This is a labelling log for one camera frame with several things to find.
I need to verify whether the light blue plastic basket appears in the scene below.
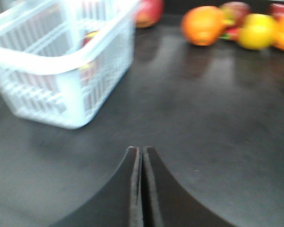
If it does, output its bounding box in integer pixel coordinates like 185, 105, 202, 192
0, 0, 139, 129

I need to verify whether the orange left with nub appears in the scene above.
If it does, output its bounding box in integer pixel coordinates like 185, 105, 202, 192
181, 6, 225, 46

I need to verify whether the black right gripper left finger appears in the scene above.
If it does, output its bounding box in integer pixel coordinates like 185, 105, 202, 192
52, 147, 141, 227

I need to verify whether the red apple back centre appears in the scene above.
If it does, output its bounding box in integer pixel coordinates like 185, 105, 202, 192
135, 0, 164, 28

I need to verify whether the red yellow apple back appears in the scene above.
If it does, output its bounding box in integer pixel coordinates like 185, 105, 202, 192
219, 1, 251, 27

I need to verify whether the dark red apple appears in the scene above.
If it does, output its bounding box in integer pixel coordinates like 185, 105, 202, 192
16, 71, 59, 93
79, 30, 105, 112

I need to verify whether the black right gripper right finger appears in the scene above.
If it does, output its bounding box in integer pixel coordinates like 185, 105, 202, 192
141, 147, 233, 227

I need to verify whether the black wooden produce stand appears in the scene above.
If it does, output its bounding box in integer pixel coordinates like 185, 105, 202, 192
0, 0, 284, 227

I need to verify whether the yellow apple centre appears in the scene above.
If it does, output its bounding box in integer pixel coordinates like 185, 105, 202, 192
237, 13, 278, 50

